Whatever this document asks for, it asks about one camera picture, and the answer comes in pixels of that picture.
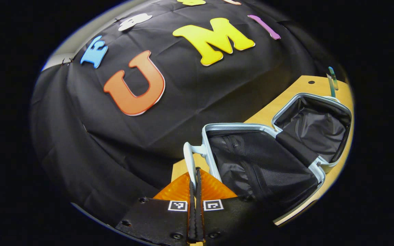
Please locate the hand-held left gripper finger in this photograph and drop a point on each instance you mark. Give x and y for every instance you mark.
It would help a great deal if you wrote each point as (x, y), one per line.
(199, 218)
(191, 218)

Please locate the pale blue suitcase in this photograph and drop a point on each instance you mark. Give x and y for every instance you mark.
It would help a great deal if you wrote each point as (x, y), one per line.
(262, 164)

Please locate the frosted blue skin care tube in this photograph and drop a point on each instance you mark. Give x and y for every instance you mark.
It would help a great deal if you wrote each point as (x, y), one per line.
(331, 87)

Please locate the tall blue-green skin care tube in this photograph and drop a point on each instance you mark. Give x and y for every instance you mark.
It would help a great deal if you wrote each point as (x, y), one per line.
(333, 77)

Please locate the black backdrop cloth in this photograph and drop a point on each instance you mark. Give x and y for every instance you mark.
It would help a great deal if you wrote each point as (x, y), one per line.
(142, 143)

